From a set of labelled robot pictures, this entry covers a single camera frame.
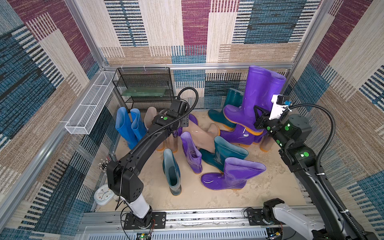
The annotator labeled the black wire mesh shelf rack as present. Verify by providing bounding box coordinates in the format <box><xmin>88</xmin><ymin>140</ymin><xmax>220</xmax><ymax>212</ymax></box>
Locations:
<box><xmin>113</xmin><ymin>67</ymin><xmax>174</xmax><ymax>113</ymax></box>

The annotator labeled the green tray on rack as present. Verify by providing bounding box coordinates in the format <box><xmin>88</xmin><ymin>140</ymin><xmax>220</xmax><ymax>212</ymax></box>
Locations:
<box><xmin>122</xmin><ymin>87</ymin><xmax>167</xmax><ymax>97</ymax></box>

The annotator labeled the purple rain boot front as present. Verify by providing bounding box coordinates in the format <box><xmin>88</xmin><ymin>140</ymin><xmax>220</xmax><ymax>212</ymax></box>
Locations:
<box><xmin>201</xmin><ymin>157</ymin><xmax>267</xmax><ymax>191</ymax></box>

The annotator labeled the white wire mesh basket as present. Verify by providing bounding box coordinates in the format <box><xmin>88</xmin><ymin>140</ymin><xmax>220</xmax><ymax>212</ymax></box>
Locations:
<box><xmin>65</xmin><ymin>71</ymin><xmax>115</xmax><ymax>135</ymax></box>

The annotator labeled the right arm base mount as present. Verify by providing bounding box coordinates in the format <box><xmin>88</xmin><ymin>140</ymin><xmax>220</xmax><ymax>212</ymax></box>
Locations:
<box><xmin>243</xmin><ymin>198</ymin><xmax>326</xmax><ymax>240</ymax></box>

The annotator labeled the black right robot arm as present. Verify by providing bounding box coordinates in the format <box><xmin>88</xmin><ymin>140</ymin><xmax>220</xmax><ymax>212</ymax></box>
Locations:
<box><xmin>254</xmin><ymin>104</ymin><xmax>377</xmax><ymax>240</ymax></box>

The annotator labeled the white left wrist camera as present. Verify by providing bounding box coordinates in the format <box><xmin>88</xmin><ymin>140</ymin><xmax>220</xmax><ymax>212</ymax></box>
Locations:
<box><xmin>167</xmin><ymin>99</ymin><xmax>187</xmax><ymax>119</ymax></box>

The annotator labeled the beige rain boot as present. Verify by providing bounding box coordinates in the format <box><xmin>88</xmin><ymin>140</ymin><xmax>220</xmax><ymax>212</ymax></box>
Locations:
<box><xmin>157</xmin><ymin>134</ymin><xmax>178</xmax><ymax>153</ymax></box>
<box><xmin>183</xmin><ymin>122</ymin><xmax>220</xmax><ymax>153</ymax></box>
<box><xmin>144</xmin><ymin>107</ymin><xmax>158</xmax><ymax>130</ymax></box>

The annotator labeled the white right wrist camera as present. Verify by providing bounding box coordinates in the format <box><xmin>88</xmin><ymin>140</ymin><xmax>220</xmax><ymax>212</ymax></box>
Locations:
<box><xmin>269</xmin><ymin>95</ymin><xmax>292</xmax><ymax>120</ymax></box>

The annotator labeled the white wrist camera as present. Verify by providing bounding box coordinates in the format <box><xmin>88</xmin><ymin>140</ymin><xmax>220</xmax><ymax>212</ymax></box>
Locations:
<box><xmin>269</xmin><ymin>95</ymin><xmax>292</xmax><ymax>120</ymax></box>
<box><xmin>167</xmin><ymin>99</ymin><xmax>187</xmax><ymax>119</ymax></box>

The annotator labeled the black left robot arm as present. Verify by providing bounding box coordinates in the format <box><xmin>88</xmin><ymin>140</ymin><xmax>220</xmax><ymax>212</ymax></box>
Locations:
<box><xmin>106</xmin><ymin>87</ymin><xmax>199</xmax><ymax>225</ymax></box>

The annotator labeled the white round clock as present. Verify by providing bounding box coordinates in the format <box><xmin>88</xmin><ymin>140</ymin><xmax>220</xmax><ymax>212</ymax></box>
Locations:
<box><xmin>94</xmin><ymin>184</ymin><xmax>116</xmax><ymax>206</ymax></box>

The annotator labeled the teal rain boot back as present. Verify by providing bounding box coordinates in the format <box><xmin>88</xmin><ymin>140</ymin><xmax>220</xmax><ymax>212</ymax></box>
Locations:
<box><xmin>208</xmin><ymin>88</ymin><xmax>244</xmax><ymax>129</ymax></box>

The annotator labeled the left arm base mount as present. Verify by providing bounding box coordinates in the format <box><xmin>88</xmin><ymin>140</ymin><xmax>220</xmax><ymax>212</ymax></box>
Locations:
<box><xmin>123</xmin><ymin>208</ymin><xmax>167</xmax><ymax>230</ymax></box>

